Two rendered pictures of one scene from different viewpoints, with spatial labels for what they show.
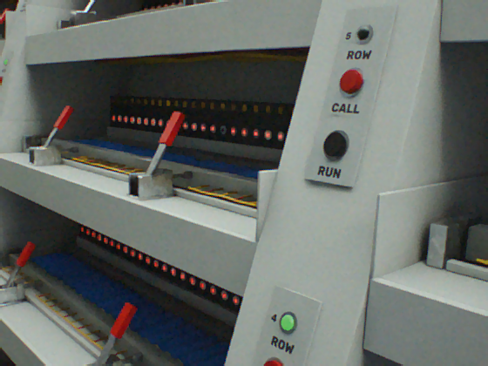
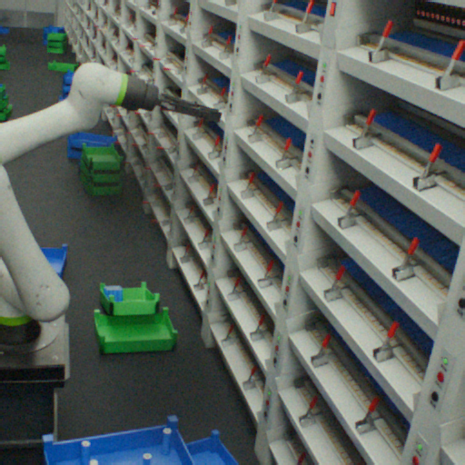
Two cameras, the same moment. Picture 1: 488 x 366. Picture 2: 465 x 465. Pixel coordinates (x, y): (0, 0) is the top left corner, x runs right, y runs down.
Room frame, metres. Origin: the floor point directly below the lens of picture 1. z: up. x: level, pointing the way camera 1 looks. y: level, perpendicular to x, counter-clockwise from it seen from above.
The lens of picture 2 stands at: (-1.28, -0.56, 1.47)
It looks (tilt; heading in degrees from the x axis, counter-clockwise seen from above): 23 degrees down; 23
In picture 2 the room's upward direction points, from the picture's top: 7 degrees clockwise
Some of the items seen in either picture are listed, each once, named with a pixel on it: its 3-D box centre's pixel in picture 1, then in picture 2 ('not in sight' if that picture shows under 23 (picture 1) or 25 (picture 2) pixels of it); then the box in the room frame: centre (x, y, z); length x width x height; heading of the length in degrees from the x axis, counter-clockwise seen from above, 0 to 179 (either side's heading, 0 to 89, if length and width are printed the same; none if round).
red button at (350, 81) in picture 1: (353, 83); not in sight; (0.35, -0.06, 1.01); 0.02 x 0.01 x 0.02; 43
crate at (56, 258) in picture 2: not in sight; (41, 264); (0.92, 1.31, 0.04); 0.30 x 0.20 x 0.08; 32
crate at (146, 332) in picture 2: not in sight; (134, 330); (0.71, 0.65, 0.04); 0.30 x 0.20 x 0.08; 133
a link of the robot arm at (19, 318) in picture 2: not in sight; (15, 288); (0.05, 0.66, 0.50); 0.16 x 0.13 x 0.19; 75
